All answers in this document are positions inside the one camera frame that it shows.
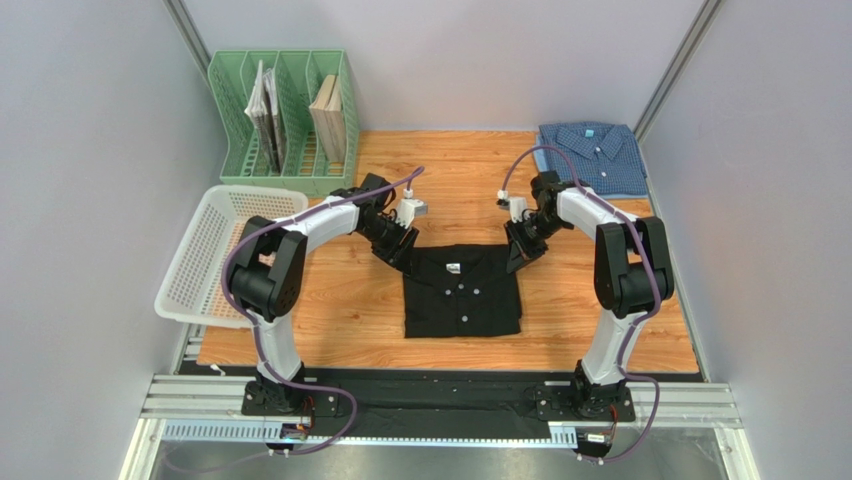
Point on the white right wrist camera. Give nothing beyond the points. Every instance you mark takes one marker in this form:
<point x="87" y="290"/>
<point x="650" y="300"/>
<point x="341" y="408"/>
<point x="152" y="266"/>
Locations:
<point x="515" y="206"/>

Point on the grey magazines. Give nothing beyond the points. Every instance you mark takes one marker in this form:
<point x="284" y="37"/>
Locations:
<point x="263" y="109"/>

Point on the folded light blue shirt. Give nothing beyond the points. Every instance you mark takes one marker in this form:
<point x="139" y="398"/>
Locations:
<point x="543" y="165"/>

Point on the green file organizer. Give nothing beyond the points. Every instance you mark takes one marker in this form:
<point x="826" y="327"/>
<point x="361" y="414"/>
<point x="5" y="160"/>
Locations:
<point x="298" y="75"/>

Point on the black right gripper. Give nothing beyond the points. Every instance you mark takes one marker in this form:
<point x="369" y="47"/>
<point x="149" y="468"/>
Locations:
<point x="522" y="237"/>

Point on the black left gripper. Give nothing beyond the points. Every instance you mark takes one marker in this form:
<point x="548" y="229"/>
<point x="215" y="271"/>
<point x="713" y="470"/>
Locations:
<point x="395" y="254"/>

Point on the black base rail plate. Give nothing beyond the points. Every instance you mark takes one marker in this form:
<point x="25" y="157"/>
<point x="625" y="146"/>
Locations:
<point x="420" y="404"/>

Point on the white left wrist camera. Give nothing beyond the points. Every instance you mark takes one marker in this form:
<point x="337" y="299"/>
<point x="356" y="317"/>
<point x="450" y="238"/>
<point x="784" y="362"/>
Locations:
<point x="409" y="208"/>

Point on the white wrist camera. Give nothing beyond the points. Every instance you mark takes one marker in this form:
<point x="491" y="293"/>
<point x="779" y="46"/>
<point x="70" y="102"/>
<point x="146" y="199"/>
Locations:
<point x="409" y="208"/>
<point x="515" y="206"/>

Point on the white plastic basket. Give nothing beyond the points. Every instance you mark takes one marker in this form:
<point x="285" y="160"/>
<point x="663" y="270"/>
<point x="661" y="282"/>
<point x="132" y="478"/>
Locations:
<point x="191" y="291"/>

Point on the tan books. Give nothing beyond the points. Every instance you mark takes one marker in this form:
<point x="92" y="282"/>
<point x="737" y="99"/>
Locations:
<point x="328" y="116"/>

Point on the folded blue checkered shirt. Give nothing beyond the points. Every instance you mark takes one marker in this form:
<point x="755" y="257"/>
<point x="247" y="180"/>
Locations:
<point x="606" y="157"/>

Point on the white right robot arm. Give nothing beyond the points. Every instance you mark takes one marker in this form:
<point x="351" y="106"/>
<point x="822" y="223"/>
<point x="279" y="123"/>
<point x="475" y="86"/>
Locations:
<point x="632" y="275"/>

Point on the black long sleeve shirt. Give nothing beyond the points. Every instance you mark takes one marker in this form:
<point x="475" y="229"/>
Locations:
<point x="461" y="291"/>

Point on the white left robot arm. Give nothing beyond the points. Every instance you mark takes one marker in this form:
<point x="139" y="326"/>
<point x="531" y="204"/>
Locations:
<point x="262" y="276"/>

